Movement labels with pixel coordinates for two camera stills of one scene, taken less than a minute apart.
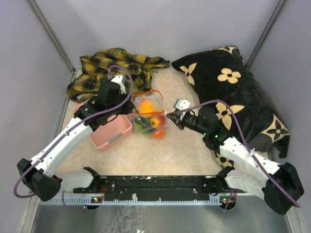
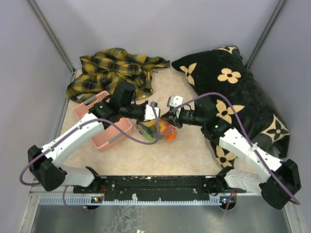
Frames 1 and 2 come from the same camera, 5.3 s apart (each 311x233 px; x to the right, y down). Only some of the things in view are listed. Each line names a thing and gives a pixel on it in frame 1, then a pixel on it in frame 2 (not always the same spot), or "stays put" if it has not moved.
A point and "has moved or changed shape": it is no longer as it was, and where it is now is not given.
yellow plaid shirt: [95, 68] stays put
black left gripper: [129, 106] → [144, 104]
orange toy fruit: [159, 134] → [171, 137]
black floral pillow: [222, 74] stays put
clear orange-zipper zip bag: [149, 117] has moved or changed shape
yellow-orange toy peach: [146, 106] has moved or changed shape
